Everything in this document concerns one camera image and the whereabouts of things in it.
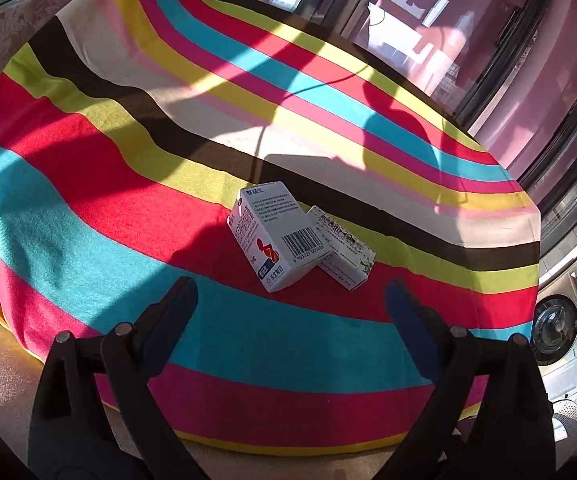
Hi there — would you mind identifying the grey wicker chair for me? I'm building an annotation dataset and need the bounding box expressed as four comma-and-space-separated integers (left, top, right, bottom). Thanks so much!
551, 395, 577, 436

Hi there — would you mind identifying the pink armchair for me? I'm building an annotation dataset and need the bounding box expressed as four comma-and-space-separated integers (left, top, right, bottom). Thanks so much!
0, 0, 99, 116

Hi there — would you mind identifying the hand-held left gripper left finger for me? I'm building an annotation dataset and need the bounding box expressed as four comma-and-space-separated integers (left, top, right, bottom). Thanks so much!
30, 276, 209, 480

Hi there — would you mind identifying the striped colourful tablecloth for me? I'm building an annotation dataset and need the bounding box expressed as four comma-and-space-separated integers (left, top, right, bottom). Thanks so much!
0, 0, 542, 456

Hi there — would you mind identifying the dark window frame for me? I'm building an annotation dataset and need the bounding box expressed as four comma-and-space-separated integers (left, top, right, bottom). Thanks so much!
339, 0, 577, 241

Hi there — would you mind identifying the white barcode medicine box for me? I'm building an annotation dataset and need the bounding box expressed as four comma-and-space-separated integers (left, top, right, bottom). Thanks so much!
226, 181, 306, 294

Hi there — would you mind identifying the white text-printed medicine box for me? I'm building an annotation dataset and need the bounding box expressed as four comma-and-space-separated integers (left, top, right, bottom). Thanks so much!
306, 205, 377, 291

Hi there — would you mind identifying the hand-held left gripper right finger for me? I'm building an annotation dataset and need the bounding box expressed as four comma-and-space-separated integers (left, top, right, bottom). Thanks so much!
373, 280, 557, 480

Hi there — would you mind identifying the gold front-load washing machine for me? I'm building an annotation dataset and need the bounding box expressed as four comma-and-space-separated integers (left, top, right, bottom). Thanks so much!
529, 255, 577, 367

